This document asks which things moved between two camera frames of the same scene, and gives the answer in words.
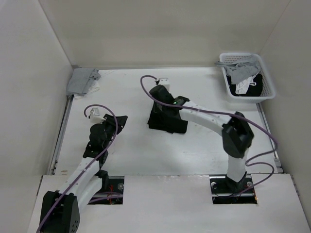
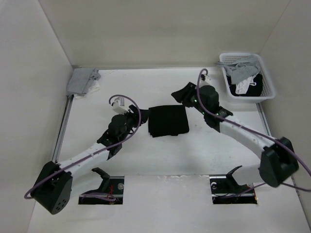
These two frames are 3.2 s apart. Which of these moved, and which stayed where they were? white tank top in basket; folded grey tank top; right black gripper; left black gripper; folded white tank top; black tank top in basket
Moved: right black gripper; left black gripper
Stayed: black tank top in basket; white tank top in basket; folded white tank top; folded grey tank top
